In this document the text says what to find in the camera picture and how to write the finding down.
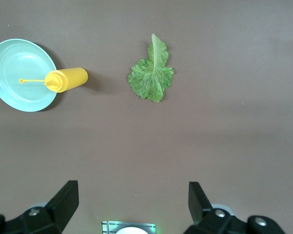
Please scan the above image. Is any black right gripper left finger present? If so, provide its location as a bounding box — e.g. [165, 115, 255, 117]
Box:
[0, 180, 79, 234]

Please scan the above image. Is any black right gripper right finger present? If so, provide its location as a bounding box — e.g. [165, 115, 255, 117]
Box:
[183, 181, 284, 234]

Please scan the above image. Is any green lettuce leaf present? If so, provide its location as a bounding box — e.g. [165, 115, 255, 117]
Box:
[127, 33, 174, 103]

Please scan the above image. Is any mint green plate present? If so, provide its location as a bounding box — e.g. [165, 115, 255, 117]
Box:
[0, 38, 58, 113]

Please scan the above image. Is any yellow mustard squeeze bottle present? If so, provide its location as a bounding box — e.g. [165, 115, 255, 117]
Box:
[19, 67, 89, 94]

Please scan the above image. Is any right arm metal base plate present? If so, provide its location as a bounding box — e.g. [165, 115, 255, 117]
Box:
[101, 220, 157, 234]

